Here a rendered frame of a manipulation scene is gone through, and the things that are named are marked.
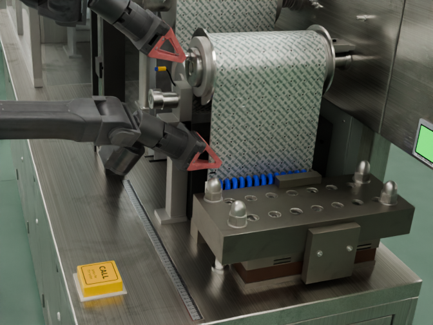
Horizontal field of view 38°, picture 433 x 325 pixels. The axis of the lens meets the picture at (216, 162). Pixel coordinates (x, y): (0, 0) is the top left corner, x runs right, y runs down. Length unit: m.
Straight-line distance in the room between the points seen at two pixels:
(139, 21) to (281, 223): 0.44
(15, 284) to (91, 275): 1.60
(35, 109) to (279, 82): 0.47
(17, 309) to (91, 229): 1.31
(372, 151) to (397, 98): 0.39
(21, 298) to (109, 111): 1.66
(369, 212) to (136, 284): 0.45
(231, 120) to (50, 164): 0.58
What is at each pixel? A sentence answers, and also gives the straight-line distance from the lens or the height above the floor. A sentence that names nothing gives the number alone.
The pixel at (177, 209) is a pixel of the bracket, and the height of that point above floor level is 0.93.
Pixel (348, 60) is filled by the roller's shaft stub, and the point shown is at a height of 1.26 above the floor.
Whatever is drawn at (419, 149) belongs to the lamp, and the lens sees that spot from 1.18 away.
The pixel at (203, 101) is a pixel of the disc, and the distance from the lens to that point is 1.22.
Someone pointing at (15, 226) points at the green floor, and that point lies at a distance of 3.15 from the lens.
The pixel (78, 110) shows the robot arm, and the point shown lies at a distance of 1.07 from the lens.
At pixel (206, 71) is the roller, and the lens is 1.17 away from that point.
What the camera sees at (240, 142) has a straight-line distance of 1.24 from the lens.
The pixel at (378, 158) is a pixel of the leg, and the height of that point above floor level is 0.97.
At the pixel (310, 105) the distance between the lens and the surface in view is 1.28.
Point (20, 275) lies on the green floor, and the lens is 2.80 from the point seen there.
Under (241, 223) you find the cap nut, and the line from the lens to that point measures 1.11.
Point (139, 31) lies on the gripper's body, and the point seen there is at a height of 1.33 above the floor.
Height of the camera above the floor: 1.60
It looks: 25 degrees down
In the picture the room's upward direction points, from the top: 4 degrees clockwise
